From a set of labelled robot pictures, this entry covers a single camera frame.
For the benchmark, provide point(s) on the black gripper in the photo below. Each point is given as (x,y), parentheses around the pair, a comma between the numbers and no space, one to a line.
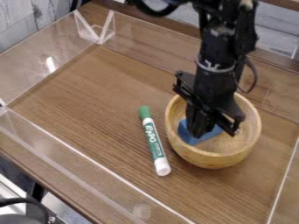
(208,93)

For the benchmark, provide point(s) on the blue foam block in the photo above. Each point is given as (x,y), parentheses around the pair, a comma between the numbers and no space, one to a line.
(191,140)

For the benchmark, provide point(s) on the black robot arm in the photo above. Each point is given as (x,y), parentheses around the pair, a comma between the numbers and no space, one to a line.
(227,40)

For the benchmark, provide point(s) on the brown wooden bowl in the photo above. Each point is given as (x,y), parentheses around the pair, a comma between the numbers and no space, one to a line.
(223,150)

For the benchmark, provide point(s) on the green Expo marker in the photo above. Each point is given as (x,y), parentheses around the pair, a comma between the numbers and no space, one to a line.
(160,161)

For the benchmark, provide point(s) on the black device at corner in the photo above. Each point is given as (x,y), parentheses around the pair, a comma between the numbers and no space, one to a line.
(26,211)

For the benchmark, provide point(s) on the clear acrylic tray wall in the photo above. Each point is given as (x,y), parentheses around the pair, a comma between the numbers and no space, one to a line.
(73,83)

